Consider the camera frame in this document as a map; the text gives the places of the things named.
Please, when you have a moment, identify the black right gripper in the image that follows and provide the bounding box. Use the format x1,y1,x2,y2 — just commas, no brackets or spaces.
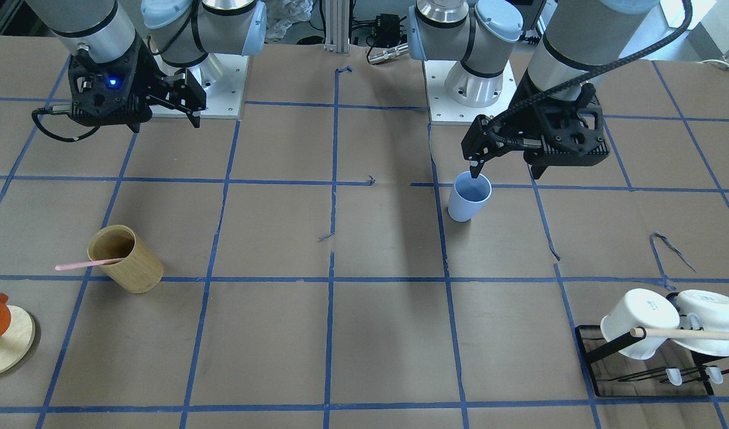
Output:
68,35,207,133

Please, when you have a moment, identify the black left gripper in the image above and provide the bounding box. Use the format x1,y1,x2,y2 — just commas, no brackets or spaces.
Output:
461,82,610,180

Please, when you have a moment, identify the light blue plastic cup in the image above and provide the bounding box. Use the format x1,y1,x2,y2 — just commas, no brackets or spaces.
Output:
448,171,492,222

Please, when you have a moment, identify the pink chopstick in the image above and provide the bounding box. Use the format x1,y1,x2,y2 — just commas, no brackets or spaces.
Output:
54,257,125,271

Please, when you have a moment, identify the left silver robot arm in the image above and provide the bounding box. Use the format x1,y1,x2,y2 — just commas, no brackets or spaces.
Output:
407,1,656,179

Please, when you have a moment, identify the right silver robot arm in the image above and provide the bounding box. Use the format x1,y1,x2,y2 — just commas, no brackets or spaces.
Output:
28,1,267,133

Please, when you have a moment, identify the silver cylindrical connector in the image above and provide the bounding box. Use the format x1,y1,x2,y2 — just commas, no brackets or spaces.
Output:
367,43,410,66

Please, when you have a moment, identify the black electronics box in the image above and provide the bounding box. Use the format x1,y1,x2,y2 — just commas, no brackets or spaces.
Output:
372,14,403,47

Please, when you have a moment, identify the bamboo cylindrical holder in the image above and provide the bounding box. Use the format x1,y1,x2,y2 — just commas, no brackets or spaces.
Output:
87,225,165,294

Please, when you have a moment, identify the white mug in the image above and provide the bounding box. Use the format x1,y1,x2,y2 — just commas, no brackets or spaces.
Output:
672,290,729,358
600,288,680,341

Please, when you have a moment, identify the wooden rack rod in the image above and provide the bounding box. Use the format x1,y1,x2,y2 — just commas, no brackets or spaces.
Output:
628,327,729,340

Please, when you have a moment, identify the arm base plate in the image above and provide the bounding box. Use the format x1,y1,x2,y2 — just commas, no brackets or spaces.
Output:
423,61,516,125
189,54,252,119

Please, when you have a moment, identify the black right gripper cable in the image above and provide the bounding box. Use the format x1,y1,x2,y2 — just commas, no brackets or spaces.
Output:
32,105,103,143

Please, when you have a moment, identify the aluminium frame post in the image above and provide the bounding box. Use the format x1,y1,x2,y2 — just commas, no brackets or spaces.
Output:
319,1,352,55

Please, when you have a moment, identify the black braided cable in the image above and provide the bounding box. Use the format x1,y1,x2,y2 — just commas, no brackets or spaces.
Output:
486,0,694,150

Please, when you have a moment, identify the black wire cup rack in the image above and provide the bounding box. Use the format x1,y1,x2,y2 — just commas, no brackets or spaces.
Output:
576,291,729,397

